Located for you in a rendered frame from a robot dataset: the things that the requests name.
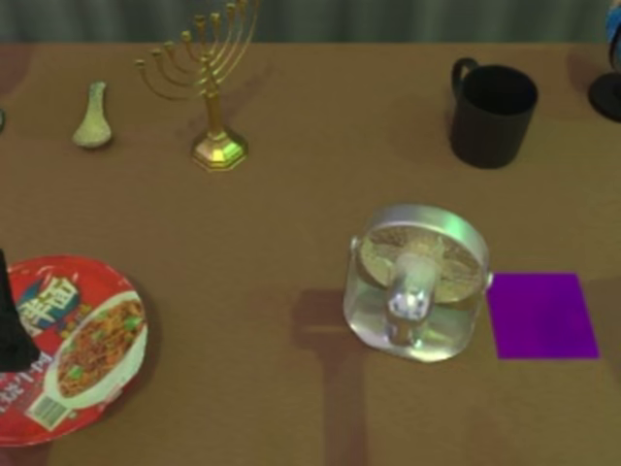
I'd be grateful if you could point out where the purple square mat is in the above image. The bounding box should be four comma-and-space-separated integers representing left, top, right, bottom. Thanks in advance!
486, 272, 601, 360

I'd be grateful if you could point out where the clear glass round object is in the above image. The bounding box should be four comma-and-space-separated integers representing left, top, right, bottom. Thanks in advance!
342, 204, 494, 363

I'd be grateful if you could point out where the gold menorah candelabra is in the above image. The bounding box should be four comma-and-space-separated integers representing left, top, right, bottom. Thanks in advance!
134, 0, 264, 173

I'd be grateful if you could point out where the black mug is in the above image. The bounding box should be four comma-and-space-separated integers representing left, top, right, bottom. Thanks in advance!
449, 57, 539, 170

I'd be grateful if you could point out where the green ceramic soup spoon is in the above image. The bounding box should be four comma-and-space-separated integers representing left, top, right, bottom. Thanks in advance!
72, 81, 115, 150

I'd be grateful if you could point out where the red instant noodle bowl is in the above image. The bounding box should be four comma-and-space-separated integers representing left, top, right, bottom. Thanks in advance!
0, 255, 148, 447

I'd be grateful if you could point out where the globe on black stand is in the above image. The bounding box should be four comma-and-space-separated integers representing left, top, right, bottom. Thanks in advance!
588, 0, 621, 122

